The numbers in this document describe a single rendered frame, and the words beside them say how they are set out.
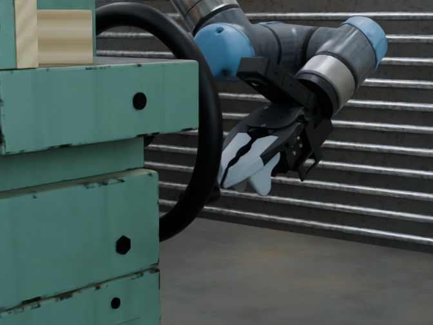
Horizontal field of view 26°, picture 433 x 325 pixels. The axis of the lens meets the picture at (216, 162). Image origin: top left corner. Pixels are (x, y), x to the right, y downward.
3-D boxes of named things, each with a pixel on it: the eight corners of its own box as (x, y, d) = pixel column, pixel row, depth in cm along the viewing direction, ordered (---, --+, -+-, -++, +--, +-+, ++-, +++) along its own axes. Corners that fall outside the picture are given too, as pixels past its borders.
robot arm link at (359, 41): (344, 56, 137) (396, 62, 132) (307, 98, 131) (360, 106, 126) (334, 9, 133) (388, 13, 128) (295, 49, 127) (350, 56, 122)
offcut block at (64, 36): (92, 62, 77) (91, 10, 76) (92, 64, 73) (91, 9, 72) (37, 62, 76) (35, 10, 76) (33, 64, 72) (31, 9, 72)
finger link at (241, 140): (233, 216, 113) (273, 171, 118) (218, 178, 110) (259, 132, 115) (214, 213, 115) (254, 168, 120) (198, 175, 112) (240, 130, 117)
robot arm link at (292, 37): (228, 19, 132) (294, 26, 125) (272, 19, 141) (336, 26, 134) (224, 75, 133) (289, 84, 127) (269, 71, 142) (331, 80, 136)
